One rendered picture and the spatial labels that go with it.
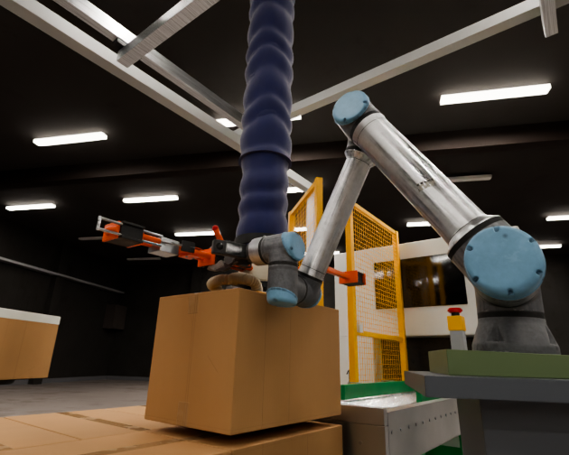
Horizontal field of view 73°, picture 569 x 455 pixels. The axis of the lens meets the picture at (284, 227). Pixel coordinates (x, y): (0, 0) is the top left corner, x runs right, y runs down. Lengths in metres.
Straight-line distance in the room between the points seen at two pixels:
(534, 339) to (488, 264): 0.24
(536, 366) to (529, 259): 0.23
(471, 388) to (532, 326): 0.29
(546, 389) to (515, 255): 0.25
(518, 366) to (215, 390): 0.77
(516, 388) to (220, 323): 0.77
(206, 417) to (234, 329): 0.26
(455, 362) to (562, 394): 0.19
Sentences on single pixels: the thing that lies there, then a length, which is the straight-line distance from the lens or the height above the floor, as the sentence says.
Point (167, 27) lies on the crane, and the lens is 3.13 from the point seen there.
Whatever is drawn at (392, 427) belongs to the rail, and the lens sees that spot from 1.69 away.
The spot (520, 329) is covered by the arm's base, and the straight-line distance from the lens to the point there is 1.08.
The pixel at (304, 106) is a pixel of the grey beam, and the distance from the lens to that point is 4.11.
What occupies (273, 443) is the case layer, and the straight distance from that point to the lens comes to 1.31.
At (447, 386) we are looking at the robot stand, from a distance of 0.87.
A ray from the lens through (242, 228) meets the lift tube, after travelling 1.54.
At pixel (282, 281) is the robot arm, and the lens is 1.11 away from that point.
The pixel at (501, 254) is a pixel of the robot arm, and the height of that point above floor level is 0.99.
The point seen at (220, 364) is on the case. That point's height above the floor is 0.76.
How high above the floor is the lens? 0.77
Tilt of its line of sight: 19 degrees up
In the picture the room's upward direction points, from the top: 2 degrees clockwise
